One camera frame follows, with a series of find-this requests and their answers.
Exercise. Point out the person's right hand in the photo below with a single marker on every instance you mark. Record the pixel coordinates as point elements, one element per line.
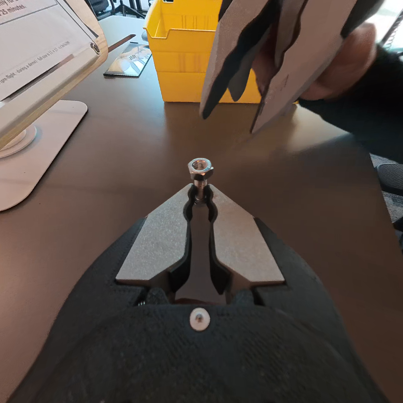
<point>346,69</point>

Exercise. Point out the grey office chair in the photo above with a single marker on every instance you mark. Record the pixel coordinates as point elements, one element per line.
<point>392,176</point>

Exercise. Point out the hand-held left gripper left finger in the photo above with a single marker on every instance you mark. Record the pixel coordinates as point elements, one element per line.
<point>157,248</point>

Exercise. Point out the yellow plastic bin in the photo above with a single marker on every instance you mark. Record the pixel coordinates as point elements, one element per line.
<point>179,78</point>

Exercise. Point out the grey rounded device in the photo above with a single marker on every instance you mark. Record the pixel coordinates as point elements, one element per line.
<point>144,36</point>

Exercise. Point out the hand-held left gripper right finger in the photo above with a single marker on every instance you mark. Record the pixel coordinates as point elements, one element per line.
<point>242,248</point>

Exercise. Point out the printed instruction sheet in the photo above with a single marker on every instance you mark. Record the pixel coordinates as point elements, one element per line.
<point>37,47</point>

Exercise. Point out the black patterned card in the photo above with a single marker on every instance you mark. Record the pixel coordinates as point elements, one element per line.
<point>126,61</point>

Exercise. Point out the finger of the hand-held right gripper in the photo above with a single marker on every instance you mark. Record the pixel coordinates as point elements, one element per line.
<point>308,56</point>
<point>226,41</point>

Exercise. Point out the silver hex nut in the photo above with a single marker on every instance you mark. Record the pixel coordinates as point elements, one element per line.
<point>207,172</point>

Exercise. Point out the silver bolt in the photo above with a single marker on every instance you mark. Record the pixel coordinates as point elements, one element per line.
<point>200,187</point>

